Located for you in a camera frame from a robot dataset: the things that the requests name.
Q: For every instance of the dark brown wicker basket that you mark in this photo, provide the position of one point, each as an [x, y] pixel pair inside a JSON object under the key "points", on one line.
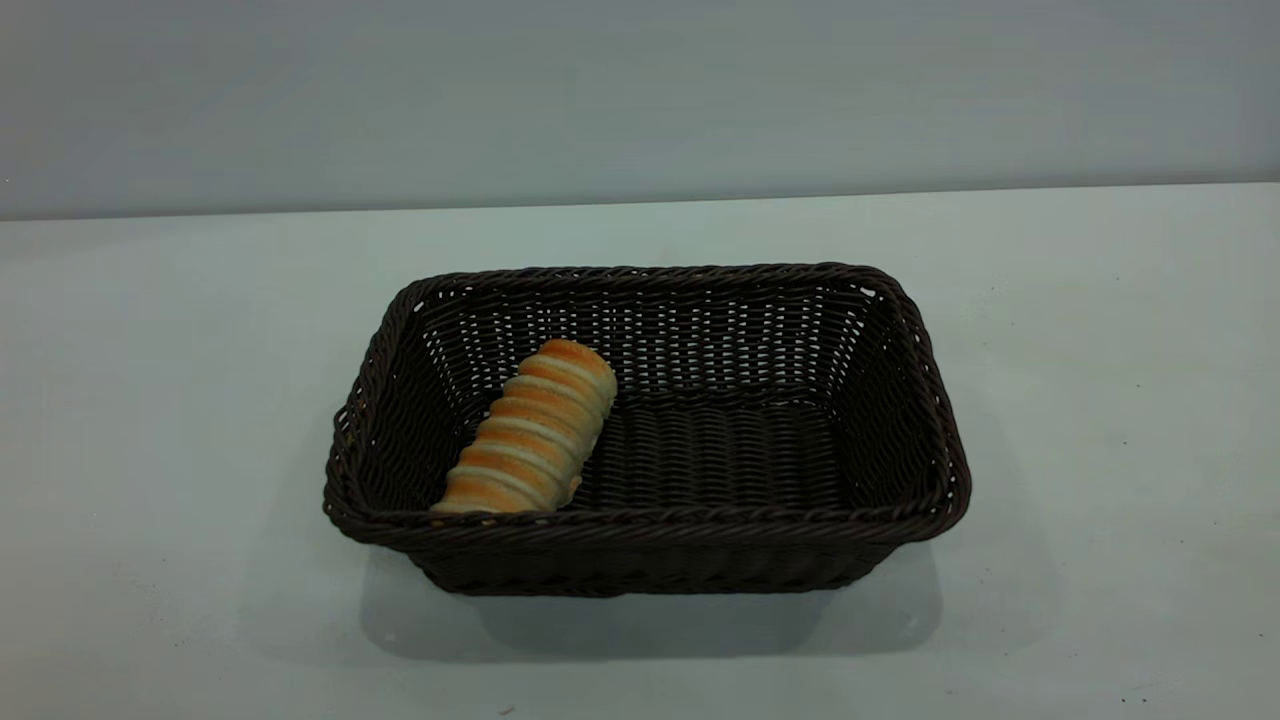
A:
{"points": [[750, 450]]}

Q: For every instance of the twisted golden bread roll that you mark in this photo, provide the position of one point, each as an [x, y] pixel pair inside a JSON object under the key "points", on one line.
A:
{"points": [[535, 435]]}

